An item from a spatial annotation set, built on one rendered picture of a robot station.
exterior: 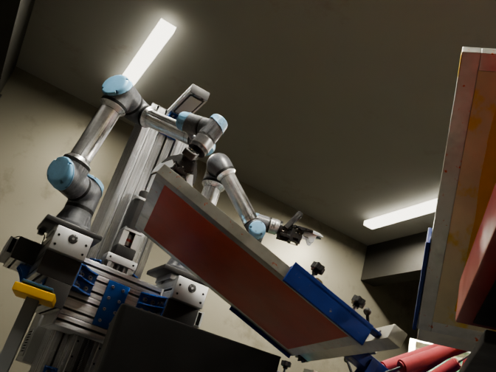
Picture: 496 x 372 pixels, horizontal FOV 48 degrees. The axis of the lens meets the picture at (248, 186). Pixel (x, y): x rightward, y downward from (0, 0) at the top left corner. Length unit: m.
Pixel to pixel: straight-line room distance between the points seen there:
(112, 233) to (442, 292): 1.46
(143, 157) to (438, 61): 2.09
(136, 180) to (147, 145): 0.18
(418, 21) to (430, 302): 2.30
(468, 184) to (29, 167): 4.40
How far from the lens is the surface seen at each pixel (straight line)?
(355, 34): 3.75
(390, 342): 1.72
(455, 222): 1.45
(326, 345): 1.91
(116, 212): 2.52
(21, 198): 5.22
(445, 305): 1.60
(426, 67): 3.91
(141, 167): 2.61
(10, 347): 1.92
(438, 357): 2.10
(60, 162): 2.23
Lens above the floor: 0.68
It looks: 25 degrees up
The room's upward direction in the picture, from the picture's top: 17 degrees clockwise
